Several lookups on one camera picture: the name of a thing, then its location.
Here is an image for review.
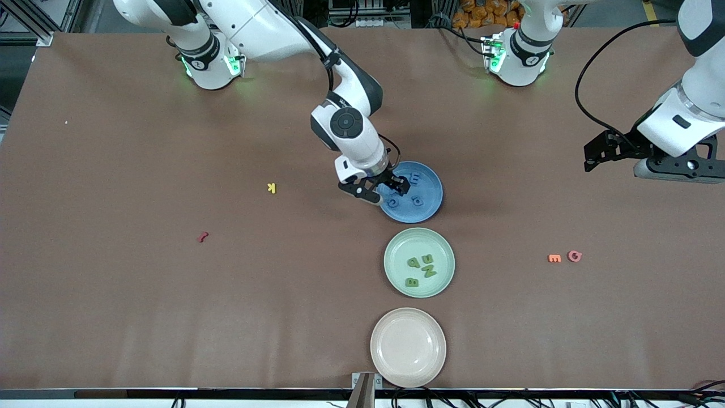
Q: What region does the aluminium frame profile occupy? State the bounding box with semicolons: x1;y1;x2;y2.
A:
0;0;56;47

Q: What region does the metal table edge bracket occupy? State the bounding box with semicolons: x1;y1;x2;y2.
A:
351;372;383;408

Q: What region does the beige plate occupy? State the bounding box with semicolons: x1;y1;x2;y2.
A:
370;307;447;388

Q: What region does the brown table cover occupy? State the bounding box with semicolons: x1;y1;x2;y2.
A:
0;25;725;392

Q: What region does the metal table edge rail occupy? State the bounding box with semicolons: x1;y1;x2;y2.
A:
0;388;725;401

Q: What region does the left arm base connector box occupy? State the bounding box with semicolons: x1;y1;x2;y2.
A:
480;34;506;73

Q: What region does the white empty power strip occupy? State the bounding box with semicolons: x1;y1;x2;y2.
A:
352;12;393;27

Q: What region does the blue plate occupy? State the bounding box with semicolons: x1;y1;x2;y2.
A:
378;161;443;224

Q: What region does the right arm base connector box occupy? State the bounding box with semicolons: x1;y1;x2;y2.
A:
225;52;249;78

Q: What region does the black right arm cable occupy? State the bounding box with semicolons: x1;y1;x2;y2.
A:
377;134;402;168

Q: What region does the pile of orange bags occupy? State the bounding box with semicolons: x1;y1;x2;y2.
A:
451;0;524;29

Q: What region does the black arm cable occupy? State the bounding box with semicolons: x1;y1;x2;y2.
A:
377;134;402;168
574;20;680;142

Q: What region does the light green plate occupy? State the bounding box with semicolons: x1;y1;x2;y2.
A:
383;227;455;299

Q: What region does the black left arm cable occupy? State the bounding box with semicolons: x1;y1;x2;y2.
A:
574;20;680;142

